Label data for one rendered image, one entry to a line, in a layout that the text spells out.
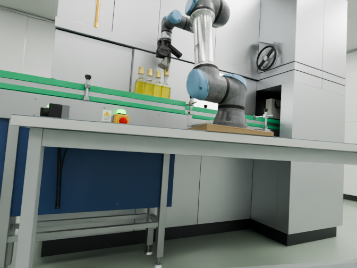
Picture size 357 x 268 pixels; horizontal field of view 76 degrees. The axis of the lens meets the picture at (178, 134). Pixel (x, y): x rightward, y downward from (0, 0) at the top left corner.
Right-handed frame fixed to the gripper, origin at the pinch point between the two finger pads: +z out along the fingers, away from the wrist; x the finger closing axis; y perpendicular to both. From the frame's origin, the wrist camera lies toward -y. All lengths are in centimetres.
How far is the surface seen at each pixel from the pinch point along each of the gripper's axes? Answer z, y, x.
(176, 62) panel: -12.1, -11.4, -12.0
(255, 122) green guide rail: 26, -77, 2
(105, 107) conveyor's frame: 32, 39, 17
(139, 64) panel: -4.6, 15.8, -11.2
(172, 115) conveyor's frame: 31.4, 0.5, 15.8
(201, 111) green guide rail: 24.0, -25.8, 3.7
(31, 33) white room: -124, 129, -306
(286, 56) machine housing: -28, -96, 13
